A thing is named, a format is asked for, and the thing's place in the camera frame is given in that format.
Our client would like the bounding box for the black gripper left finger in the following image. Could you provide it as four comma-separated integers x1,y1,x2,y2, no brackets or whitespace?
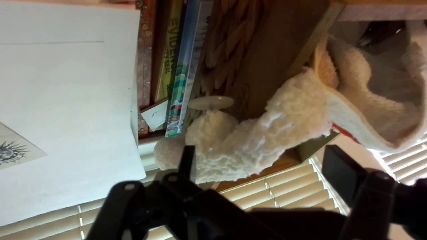
84,143,278,240

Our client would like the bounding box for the brown wicker basket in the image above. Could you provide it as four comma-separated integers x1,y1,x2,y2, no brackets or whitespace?
202,0,427,122

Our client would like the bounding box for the white flat box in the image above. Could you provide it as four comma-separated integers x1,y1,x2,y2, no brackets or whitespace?
0,0,149,229

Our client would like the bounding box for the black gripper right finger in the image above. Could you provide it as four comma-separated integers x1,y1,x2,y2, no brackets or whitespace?
322,143,427,240

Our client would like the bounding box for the brown flat game box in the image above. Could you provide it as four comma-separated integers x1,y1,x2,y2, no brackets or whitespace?
137,0,158,138

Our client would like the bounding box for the olive Evidence game box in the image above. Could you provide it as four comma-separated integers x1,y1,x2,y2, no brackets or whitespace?
151,0,187,103

